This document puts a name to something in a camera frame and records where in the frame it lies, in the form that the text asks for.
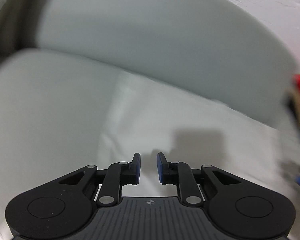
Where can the grey back pillow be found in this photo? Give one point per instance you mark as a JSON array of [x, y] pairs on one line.
[[12, 15]]

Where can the grey sofa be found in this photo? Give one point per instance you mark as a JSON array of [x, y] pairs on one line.
[[57, 88]]

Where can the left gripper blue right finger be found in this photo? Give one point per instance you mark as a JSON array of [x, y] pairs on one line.
[[176, 172]]

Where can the light grey shirt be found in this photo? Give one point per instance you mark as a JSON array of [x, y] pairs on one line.
[[149, 117]]

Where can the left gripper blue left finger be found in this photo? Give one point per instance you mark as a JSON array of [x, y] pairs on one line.
[[121, 173]]

